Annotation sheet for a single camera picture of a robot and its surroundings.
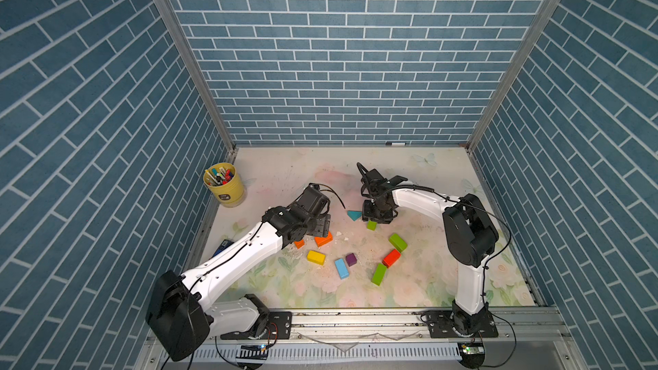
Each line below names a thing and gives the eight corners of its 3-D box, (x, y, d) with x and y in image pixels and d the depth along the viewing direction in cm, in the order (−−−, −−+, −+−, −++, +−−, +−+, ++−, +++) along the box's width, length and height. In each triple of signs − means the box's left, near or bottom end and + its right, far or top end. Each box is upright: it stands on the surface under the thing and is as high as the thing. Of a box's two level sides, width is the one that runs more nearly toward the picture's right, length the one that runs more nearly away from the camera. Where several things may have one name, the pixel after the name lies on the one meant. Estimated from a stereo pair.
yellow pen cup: (213, 209, 101) (197, 187, 90) (222, 184, 109) (209, 162, 97) (244, 209, 101) (233, 188, 90) (251, 185, 109) (241, 162, 98)
